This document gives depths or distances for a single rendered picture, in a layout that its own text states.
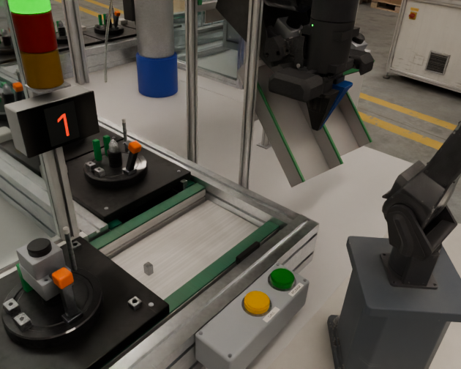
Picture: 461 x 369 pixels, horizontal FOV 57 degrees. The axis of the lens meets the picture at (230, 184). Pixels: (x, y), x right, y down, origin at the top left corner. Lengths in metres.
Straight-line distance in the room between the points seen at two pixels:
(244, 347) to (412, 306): 0.23
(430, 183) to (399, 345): 0.24
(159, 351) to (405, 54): 4.58
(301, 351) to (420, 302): 0.24
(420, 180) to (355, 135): 0.58
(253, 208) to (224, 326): 0.31
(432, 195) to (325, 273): 0.41
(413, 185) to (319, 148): 0.47
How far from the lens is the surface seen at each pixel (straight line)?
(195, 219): 0.93
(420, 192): 0.56
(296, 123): 0.99
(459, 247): 1.11
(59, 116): 0.68
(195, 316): 0.69
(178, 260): 0.83
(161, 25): 1.64
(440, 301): 0.64
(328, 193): 1.16
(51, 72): 0.66
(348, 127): 1.13
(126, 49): 2.11
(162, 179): 0.97
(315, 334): 0.81
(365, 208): 1.13
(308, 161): 0.97
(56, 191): 0.78
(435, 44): 4.84
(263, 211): 0.89
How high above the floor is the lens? 1.48
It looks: 33 degrees down
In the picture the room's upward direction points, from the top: 3 degrees clockwise
